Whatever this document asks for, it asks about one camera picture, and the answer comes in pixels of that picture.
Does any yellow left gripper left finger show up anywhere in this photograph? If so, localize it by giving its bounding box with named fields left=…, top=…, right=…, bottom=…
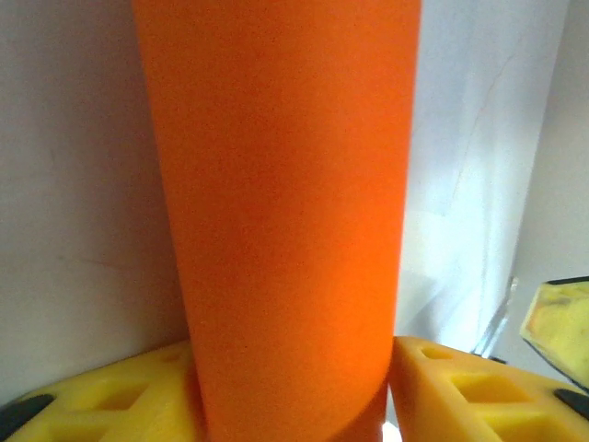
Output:
left=0, top=340, right=208, bottom=442

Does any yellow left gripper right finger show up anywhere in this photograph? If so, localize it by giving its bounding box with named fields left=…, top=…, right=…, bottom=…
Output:
left=388, top=335, right=589, bottom=442

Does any orange paper sheet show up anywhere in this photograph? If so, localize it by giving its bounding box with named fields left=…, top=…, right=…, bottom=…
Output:
left=131, top=0, right=423, bottom=442

